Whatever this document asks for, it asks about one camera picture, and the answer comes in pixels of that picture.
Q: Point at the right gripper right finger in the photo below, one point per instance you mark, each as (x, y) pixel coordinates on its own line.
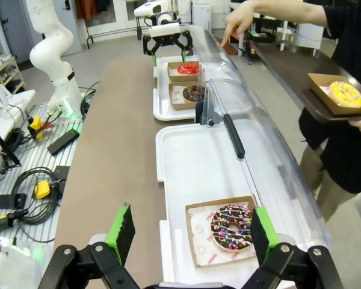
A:
(260, 238)

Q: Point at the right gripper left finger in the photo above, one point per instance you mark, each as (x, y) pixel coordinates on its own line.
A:
(124, 234)

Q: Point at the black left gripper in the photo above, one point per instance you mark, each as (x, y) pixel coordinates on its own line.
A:
(168, 40)

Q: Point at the dark brown serving tray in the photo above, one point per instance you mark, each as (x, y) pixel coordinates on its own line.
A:
(291, 78)

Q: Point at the brown cardboard donut box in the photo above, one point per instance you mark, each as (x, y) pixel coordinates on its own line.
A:
(180, 106)
(319, 79)
(180, 77)
(190, 234)

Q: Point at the white printed paper liner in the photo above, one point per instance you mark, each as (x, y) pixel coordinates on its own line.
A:
(173, 70)
(177, 94)
(324, 90)
(200, 228)

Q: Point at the yellow glazed sprinkle donut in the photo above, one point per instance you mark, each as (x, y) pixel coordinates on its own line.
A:
(346, 93)

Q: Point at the person's right forearm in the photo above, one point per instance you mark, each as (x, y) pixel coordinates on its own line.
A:
(288, 10)

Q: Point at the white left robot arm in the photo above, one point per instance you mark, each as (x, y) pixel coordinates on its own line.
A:
(48, 54)

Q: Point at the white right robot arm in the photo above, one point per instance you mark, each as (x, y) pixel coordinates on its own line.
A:
(9, 265)

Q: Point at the red glazed donut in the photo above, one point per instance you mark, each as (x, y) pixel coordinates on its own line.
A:
(188, 68)

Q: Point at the chocolate donut with coloured sprinkles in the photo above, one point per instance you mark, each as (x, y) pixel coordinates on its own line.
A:
(225, 238)

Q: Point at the chocolate donut with nut crumbs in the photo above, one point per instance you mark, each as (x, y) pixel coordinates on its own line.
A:
(194, 94)

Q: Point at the person in black shirt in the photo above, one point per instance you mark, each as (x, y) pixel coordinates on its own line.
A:
(349, 60)

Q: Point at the person's right hand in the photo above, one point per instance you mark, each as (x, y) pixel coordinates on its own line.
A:
(239, 18)

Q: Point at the white floor cabinet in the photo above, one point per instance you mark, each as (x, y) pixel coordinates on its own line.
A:
(202, 15)

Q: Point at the clear plastic display lid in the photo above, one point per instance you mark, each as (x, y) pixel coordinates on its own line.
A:
(216, 54)
(270, 156)

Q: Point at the black metal floor rack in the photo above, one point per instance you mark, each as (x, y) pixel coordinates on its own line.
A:
(114, 36)

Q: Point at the white display tray base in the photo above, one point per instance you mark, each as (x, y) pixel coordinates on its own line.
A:
(198, 168)
(161, 99)

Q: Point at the black flat mounting plate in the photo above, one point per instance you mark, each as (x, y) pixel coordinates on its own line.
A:
(61, 173)
(12, 201)

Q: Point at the black wheeled cart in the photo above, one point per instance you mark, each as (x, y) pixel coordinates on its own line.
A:
(258, 37)

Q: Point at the black rectangular power brick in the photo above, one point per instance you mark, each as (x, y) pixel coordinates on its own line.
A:
(63, 142)

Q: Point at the grey ribbed metal platform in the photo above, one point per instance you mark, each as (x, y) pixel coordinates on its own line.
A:
(33, 156)

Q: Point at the yellow and black handheld tool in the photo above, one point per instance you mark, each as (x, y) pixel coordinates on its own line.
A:
(3, 221)

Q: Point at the yellow emergency stop with red button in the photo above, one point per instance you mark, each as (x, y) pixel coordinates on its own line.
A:
(36, 125)

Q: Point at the black tripod stand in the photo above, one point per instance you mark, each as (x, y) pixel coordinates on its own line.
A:
(0, 144)

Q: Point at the wooden shelf unit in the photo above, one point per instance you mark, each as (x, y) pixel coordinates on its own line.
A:
(9, 75)

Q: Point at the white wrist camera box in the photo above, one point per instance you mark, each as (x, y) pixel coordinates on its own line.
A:
(165, 30)

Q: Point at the plain yellow switch box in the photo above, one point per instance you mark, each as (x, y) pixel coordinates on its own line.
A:
(42, 190)

